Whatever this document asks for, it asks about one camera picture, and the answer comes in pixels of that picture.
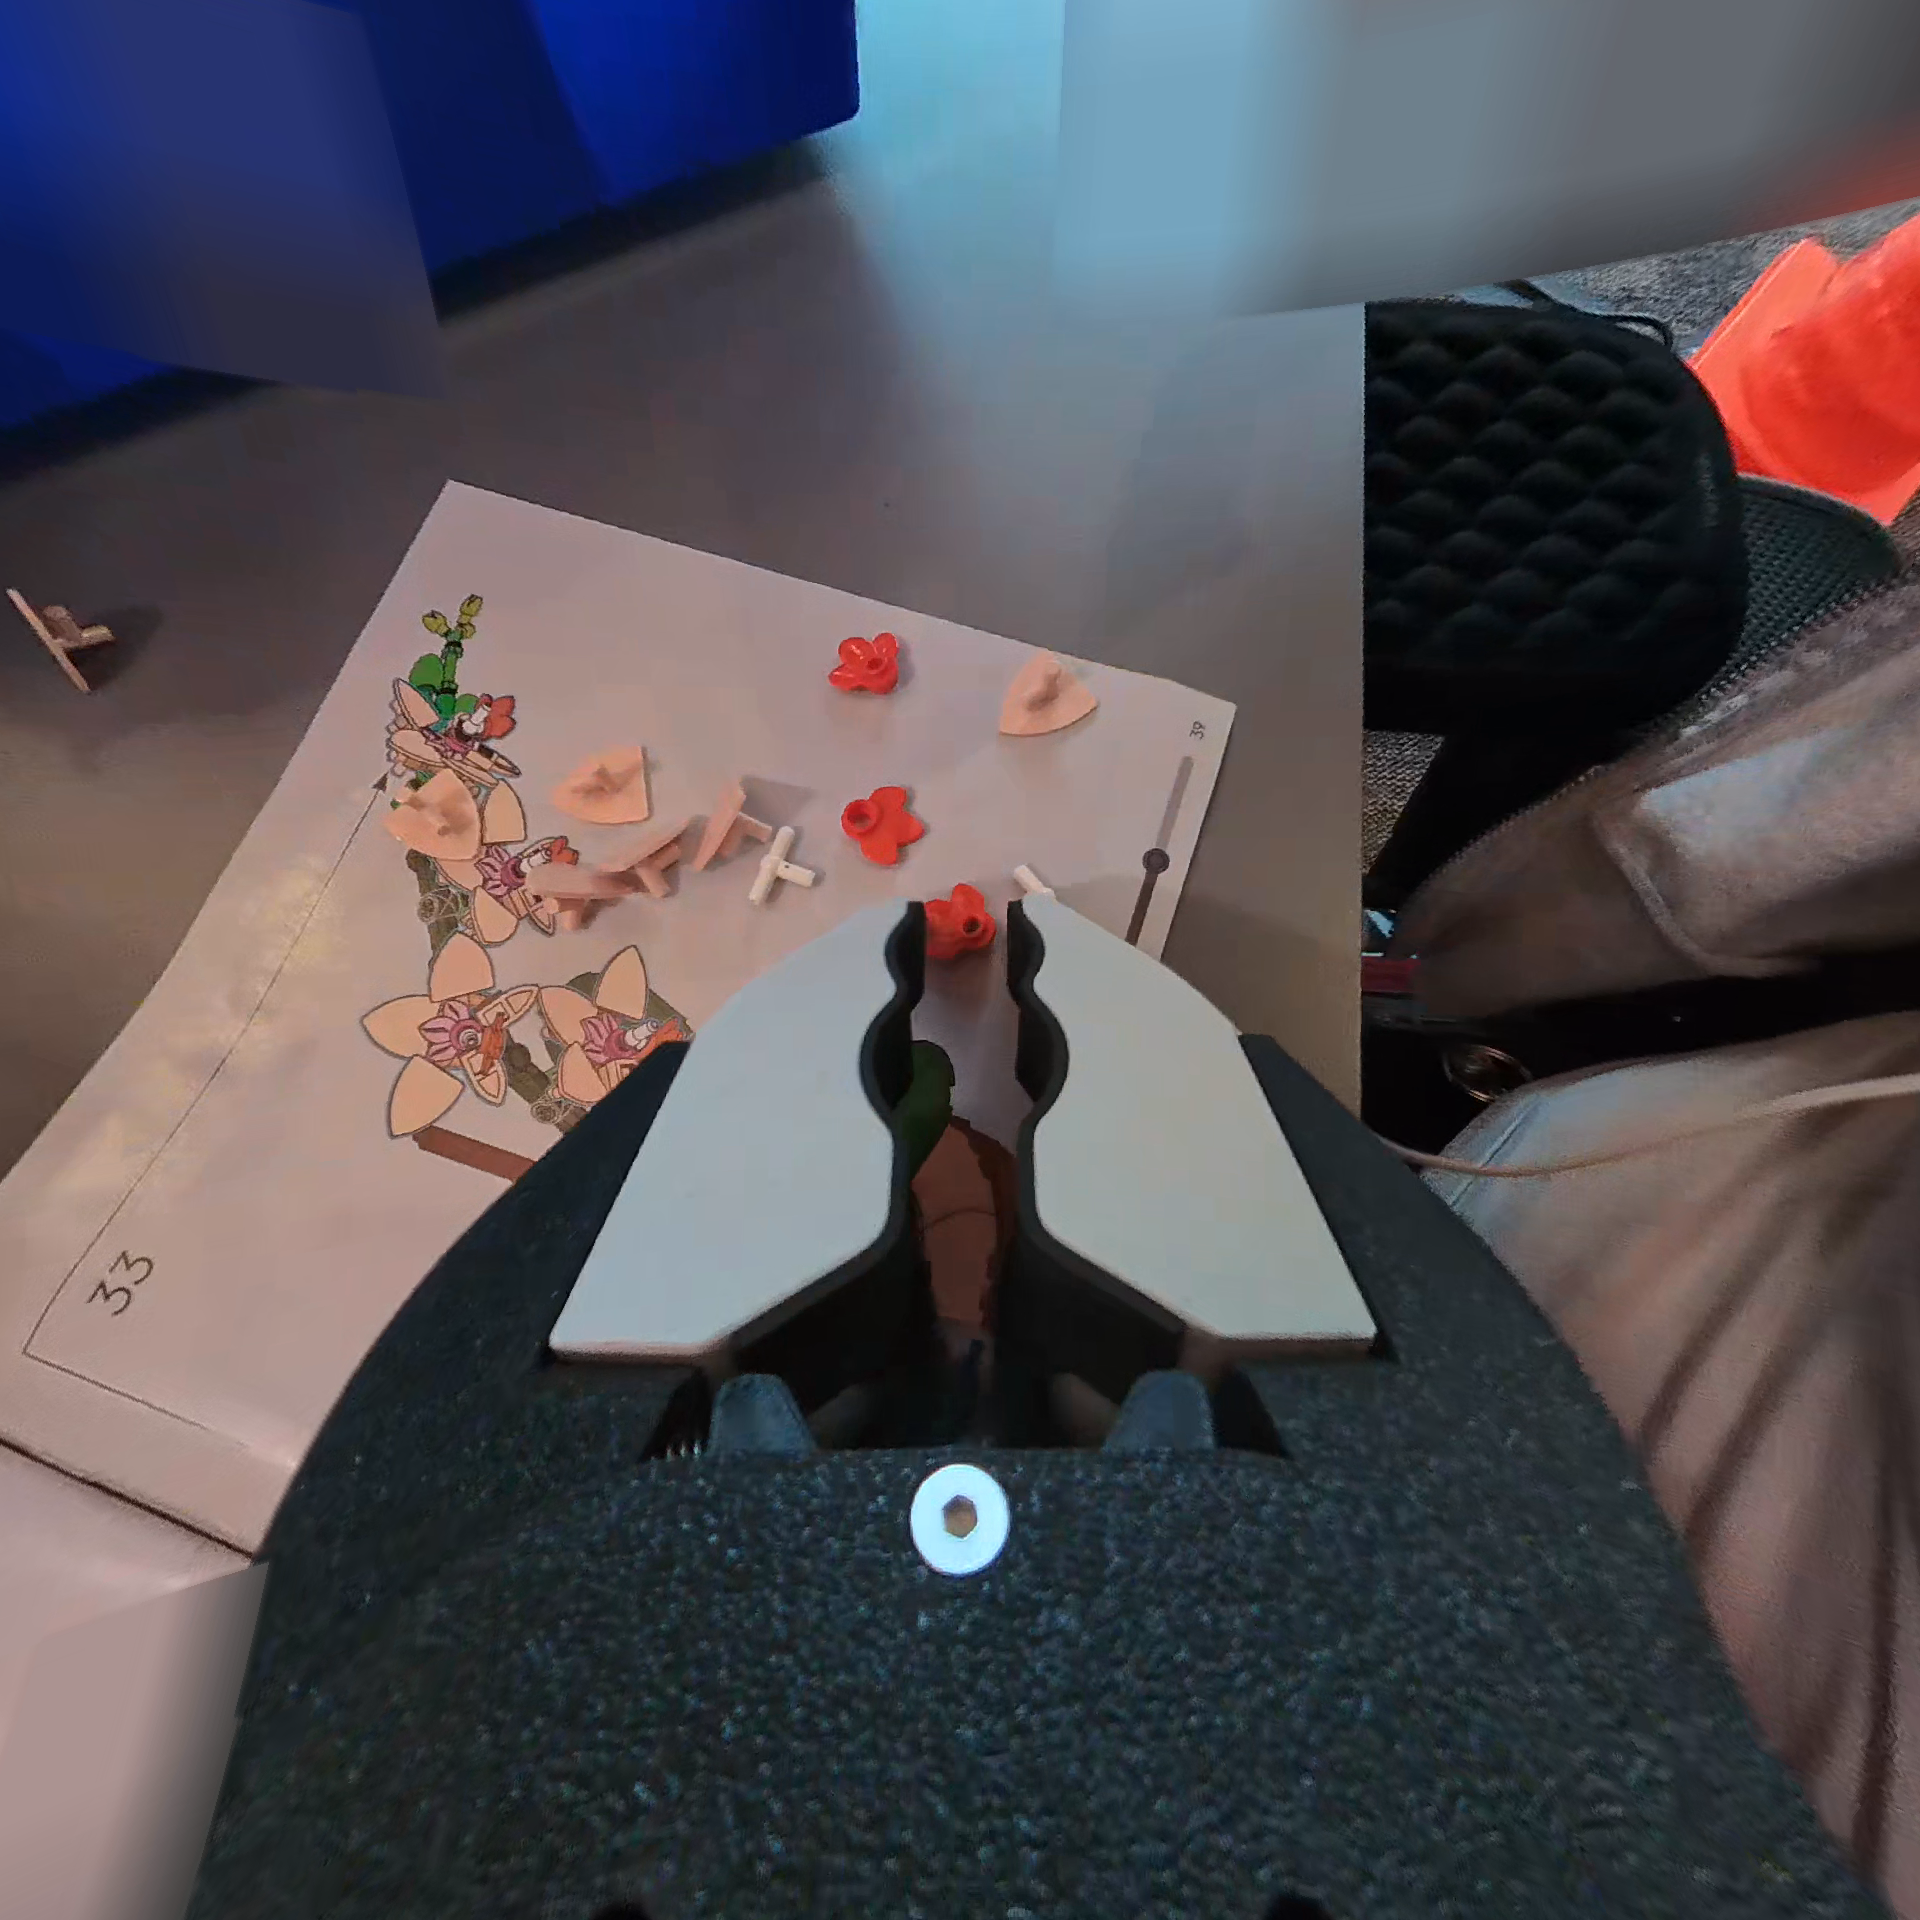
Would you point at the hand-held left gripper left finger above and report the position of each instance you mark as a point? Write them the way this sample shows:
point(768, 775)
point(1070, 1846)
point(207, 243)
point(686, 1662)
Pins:
point(750, 1154)

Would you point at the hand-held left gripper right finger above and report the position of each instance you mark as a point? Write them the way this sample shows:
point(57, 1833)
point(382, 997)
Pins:
point(1171, 1140)

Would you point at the white toy brick connector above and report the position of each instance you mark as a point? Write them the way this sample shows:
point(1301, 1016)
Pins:
point(781, 862)
point(1032, 879)

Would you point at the red toy brick flower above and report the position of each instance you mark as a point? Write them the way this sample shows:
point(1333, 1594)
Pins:
point(957, 921)
point(866, 663)
point(882, 825)

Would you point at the grey desk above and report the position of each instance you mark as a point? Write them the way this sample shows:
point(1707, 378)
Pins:
point(241, 511)

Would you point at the beige toy brick petal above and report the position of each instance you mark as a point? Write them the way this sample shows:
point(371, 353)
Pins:
point(1046, 699)
point(602, 788)
point(723, 826)
point(438, 819)
point(645, 867)
point(63, 638)

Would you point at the paper instruction booklet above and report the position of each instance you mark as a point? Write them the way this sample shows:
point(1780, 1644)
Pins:
point(270, 1051)

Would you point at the person's grey hoodie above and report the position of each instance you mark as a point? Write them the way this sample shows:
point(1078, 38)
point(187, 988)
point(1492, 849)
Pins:
point(1724, 1351)

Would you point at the black quilted bag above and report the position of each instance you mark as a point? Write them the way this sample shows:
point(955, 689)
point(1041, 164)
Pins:
point(1530, 495)

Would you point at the black mesh chair seat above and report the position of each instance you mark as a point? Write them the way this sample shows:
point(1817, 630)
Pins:
point(1815, 562)

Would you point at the orange plastic object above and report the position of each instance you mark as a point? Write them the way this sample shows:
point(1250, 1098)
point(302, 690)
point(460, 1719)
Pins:
point(1823, 361)

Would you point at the blue plastic bin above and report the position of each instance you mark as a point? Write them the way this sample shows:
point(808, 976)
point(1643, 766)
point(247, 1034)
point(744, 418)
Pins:
point(224, 164)

